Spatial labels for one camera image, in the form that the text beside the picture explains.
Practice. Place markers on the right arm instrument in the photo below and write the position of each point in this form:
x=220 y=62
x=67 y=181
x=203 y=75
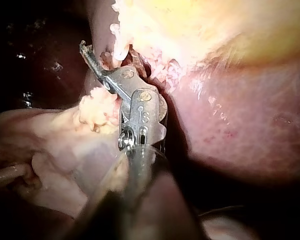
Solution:
x=142 y=112

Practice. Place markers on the right arm instrument jaw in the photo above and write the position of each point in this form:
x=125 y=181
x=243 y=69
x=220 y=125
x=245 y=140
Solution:
x=91 y=57

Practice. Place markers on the dark right arm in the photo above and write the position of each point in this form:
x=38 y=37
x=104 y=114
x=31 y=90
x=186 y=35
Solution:
x=150 y=200

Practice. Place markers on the pale fatty tissue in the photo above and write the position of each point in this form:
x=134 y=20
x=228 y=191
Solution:
x=52 y=140

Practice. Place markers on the dark red liver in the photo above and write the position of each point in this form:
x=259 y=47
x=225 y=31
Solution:
x=240 y=125

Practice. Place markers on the gallbladder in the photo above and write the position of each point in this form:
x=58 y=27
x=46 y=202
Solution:
x=202 y=22

